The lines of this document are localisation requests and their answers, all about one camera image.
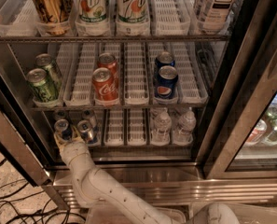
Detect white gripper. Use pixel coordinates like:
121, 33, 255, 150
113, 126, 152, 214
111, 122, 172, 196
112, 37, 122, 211
53, 133, 91, 169

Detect redbull can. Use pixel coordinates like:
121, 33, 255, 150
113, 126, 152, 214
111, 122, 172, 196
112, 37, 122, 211
53, 110, 67, 121
54, 119, 73, 141
77, 119, 96, 144
82, 110, 97, 127

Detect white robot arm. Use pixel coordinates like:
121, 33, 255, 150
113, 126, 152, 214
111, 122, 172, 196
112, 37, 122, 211
54, 133, 240, 224

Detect front green soda can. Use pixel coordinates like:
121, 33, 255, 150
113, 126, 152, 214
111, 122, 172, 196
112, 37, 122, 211
26, 68, 58, 103

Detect green soda can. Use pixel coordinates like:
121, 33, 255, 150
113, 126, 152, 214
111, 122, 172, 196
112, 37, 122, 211
26, 68, 58, 103
35, 53, 62, 91

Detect front coca cola can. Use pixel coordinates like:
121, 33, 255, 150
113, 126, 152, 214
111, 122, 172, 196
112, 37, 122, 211
92, 67, 118, 101

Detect coca cola can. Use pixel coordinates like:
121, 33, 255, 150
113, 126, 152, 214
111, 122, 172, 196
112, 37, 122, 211
92, 67, 118, 101
97, 52, 118, 78

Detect rear green soda can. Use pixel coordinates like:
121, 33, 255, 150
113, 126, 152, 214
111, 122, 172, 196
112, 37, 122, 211
35, 53, 62, 91

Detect rear coca cola can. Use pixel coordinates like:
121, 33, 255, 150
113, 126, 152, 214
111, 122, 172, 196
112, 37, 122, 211
97, 52, 118, 78

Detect front pepsi can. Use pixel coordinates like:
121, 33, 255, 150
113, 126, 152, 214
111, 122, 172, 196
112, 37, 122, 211
155, 65, 178, 99

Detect pepsi can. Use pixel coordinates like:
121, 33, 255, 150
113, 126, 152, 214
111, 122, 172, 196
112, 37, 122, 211
155, 65, 178, 99
154, 50, 175, 75

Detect rear pepsi can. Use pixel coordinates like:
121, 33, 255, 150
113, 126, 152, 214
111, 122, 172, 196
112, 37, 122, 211
154, 50, 175, 75

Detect gold tall drink can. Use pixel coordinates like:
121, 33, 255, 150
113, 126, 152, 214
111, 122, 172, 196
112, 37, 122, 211
33, 0, 69, 35

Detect red can behind glass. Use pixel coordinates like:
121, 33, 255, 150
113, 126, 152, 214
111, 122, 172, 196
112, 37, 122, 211
244, 119, 267, 146

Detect left clear plastic bin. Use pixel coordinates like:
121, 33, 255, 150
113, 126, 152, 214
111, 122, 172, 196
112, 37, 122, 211
85, 205, 186, 224

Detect clear plastic bin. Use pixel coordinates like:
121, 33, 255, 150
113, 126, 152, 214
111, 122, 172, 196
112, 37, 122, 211
85, 205, 186, 224
188, 201, 277, 224

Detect left water bottle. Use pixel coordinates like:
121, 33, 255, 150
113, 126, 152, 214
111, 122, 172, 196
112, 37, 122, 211
152, 111, 172, 146

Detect water bottle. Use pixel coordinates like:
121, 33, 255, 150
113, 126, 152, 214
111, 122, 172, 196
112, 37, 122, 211
173, 110, 197, 146
152, 111, 172, 146

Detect right water bottle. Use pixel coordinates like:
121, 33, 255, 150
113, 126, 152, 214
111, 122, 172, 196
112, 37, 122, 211
173, 110, 197, 146

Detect right clear plastic bin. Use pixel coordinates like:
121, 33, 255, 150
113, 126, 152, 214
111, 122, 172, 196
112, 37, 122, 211
188, 201, 277, 224

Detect teas tea bottle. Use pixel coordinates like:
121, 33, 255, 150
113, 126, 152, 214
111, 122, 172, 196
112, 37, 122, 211
193, 0, 234, 35

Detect green bottle behind glass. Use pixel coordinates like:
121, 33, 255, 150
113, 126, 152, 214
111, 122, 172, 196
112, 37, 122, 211
263, 106, 277, 146

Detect middle wire shelf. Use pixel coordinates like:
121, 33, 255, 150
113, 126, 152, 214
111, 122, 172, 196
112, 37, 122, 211
32, 104, 206, 111

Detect wire shelf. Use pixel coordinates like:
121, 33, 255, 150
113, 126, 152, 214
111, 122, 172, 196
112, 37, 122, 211
32, 104, 206, 111
0, 35, 230, 44

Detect black floor cables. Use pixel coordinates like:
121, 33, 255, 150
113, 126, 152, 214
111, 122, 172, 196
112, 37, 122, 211
0, 159, 87, 224

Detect top wire shelf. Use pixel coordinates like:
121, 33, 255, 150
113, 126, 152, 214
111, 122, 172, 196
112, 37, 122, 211
0, 35, 230, 44

